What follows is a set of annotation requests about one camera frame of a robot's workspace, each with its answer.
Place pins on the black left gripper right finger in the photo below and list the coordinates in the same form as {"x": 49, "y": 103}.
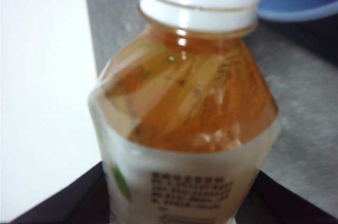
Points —
{"x": 280, "y": 205}

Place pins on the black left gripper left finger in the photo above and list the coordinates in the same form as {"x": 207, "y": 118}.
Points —
{"x": 79, "y": 203}

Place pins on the light jasmine tea bottle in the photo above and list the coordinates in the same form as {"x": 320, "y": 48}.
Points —
{"x": 185, "y": 129}

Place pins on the dark rectangular tray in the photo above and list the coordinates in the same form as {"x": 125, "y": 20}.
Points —
{"x": 311, "y": 39}

